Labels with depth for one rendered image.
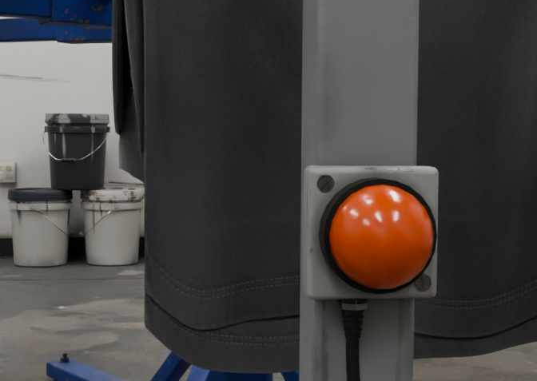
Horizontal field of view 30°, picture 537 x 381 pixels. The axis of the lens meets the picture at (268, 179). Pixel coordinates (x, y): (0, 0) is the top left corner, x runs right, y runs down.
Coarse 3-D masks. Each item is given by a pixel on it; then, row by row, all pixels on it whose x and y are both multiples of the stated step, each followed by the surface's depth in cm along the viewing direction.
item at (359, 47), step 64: (320, 0) 38; (384, 0) 38; (320, 64) 38; (384, 64) 38; (320, 128) 38; (384, 128) 38; (320, 192) 37; (320, 256) 37; (320, 320) 38; (384, 320) 39
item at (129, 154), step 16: (112, 32) 69; (112, 48) 68; (128, 48) 70; (112, 64) 69; (128, 64) 70; (112, 80) 70; (128, 80) 71; (128, 96) 72; (128, 112) 72; (128, 128) 73; (128, 144) 74; (128, 160) 74
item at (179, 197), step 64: (128, 0) 65; (192, 0) 65; (256, 0) 67; (448, 0) 68; (512, 0) 69; (192, 64) 66; (256, 64) 67; (448, 64) 68; (512, 64) 69; (192, 128) 66; (256, 128) 68; (448, 128) 69; (512, 128) 69; (192, 192) 66; (256, 192) 68; (448, 192) 69; (512, 192) 70; (192, 256) 66; (256, 256) 68; (448, 256) 69; (512, 256) 71; (192, 320) 67; (256, 320) 69; (448, 320) 70; (512, 320) 71
